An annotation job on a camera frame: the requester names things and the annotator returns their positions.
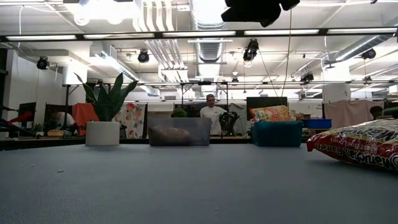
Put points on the red Maruchan ramen pack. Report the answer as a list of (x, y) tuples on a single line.
[(357, 146)]

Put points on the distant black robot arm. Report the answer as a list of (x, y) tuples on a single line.
[(228, 119)]

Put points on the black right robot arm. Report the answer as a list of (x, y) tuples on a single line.
[(255, 11)]

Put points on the person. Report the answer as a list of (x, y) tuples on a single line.
[(376, 111), (63, 119), (213, 113)]

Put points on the grey plastic bin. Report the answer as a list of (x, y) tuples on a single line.
[(202, 130)]

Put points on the small green bush plant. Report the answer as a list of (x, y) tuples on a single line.
[(179, 113)]

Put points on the floral hanging cloth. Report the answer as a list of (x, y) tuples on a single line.
[(133, 118)]

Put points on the blue-grey table mat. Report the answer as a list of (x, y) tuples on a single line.
[(199, 193)]

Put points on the teal plastic bin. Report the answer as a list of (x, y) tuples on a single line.
[(276, 135)]

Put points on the snake plant in white pot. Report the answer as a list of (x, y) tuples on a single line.
[(102, 133)]

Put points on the orange-red hanging cloth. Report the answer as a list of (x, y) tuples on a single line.
[(82, 113)]

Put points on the blue storage bin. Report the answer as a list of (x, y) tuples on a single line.
[(320, 124)]

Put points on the white square column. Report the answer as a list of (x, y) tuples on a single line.
[(335, 93)]

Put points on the beige hanging cloth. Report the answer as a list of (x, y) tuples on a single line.
[(342, 113)]

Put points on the dark office chair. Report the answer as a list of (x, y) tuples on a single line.
[(391, 112)]

